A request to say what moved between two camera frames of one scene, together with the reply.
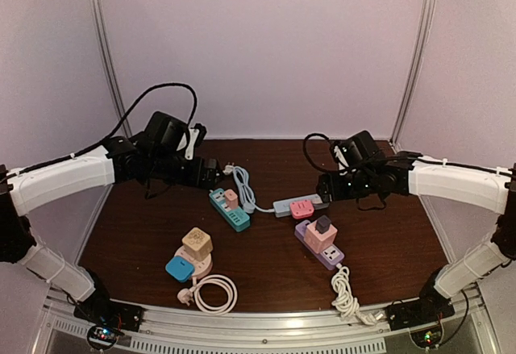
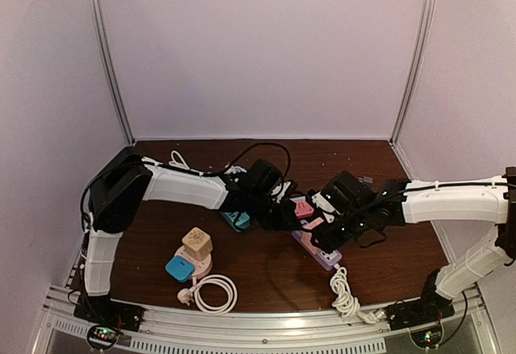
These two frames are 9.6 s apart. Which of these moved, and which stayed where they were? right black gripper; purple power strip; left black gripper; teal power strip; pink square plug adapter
Moved: left black gripper; right black gripper
Stayed: teal power strip; pink square plug adapter; purple power strip
